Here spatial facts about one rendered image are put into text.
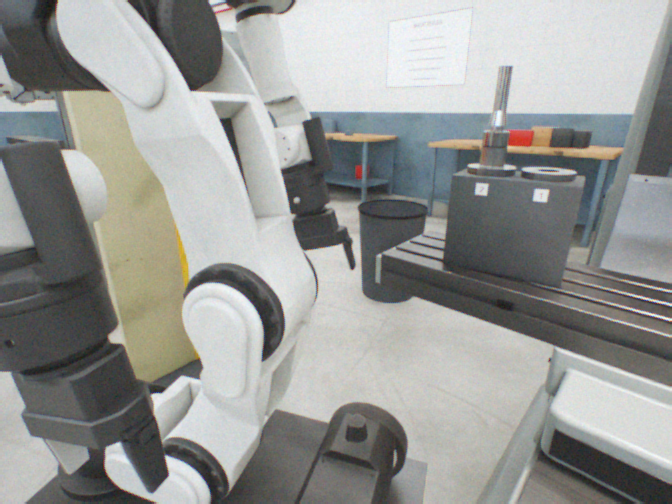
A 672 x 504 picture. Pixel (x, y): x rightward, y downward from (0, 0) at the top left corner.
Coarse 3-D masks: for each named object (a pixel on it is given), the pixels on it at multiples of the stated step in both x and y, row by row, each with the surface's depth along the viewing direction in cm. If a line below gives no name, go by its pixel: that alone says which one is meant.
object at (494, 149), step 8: (488, 144) 72; (496, 144) 71; (504, 144) 71; (488, 152) 72; (496, 152) 72; (504, 152) 72; (480, 160) 74; (488, 160) 73; (496, 160) 72; (504, 160) 73
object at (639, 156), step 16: (656, 48) 88; (656, 64) 84; (656, 80) 84; (640, 96) 89; (656, 96) 84; (640, 112) 89; (656, 112) 85; (640, 128) 88; (656, 128) 86; (624, 144) 94; (640, 144) 88; (656, 144) 86; (624, 160) 93; (640, 160) 89; (656, 160) 87; (624, 176) 93; (608, 192) 100; (608, 208) 98; (608, 224) 98; (592, 240) 107; (592, 256) 104; (544, 416) 127
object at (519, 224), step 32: (480, 192) 72; (512, 192) 69; (544, 192) 66; (576, 192) 63; (448, 224) 77; (480, 224) 74; (512, 224) 70; (544, 224) 67; (448, 256) 79; (480, 256) 75; (512, 256) 72; (544, 256) 69
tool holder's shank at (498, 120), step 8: (504, 72) 68; (504, 80) 68; (496, 88) 70; (504, 88) 69; (496, 96) 70; (504, 96) 70; (496, 104) 70; (504, 104) 70; (496, 112) 70; (504, 112) 70; (496, 120) 71; (504, 120) 71; (496, 128) 71
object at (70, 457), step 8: (48, 440) 35; (56, 448) 35; (64, 448) 36; (72, 448) 37; (80, 448) 38; (56, 456) 36; (64, 456) 36; (72, 456) 37; (80, 456) 37; (88, 456) 38; (64, 464) 36; (72, 464) 37; (80, 464) 37; (72, 472) 37
